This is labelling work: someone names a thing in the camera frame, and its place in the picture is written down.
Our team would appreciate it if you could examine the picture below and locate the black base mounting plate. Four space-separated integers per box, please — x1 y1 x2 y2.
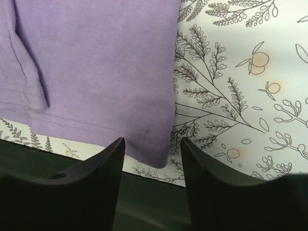
0 138 191 231

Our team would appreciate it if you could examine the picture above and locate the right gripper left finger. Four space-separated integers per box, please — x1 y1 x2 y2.
0 138 125 231

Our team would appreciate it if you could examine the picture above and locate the purple t shirt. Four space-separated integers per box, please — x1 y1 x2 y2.
0 0 181 168

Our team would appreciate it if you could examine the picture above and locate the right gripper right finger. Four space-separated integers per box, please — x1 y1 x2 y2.
181 138 308 231

